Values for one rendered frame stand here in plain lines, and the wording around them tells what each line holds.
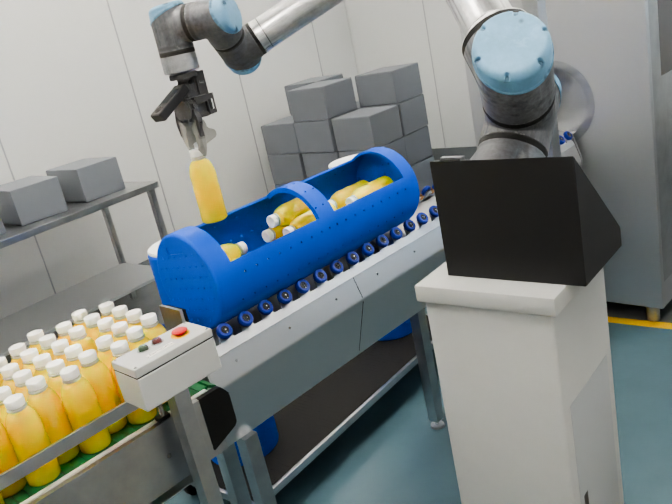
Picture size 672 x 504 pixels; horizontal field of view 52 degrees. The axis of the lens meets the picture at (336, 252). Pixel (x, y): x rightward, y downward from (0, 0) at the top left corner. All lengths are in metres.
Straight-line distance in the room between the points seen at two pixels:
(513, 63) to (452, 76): 5.91
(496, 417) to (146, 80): 4.77
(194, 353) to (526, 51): 0.92
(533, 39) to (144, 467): 1.23
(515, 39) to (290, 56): 5.77
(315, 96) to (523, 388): 4.33
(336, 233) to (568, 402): 0.88
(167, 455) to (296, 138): 4.42
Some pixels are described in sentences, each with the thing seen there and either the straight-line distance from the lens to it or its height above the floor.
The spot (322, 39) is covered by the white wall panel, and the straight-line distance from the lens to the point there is 7.50.
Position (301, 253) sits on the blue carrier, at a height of 1.07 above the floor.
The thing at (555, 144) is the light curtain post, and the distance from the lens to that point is 2.72.
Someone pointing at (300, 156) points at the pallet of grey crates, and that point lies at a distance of 5.91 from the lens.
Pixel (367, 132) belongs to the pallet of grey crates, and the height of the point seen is 0.80.
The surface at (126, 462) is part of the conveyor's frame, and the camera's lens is 1.68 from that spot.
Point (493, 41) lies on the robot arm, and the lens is 1.41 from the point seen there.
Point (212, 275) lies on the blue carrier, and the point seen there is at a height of 1.13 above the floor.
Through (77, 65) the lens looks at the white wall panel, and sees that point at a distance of 5.62.
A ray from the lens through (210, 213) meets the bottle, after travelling 1.87.
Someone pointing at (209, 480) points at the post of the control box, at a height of 0.75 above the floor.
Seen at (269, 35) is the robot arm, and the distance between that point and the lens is 1.87.
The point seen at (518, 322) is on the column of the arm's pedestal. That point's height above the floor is 1.03.
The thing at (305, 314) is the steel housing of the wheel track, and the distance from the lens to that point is 2.06.
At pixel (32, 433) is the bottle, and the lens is 1.59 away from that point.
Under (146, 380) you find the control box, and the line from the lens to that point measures 1.51.
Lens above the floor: 1.69
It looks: 18 degrees down
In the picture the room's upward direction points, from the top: 12 degrees counter-clockwise
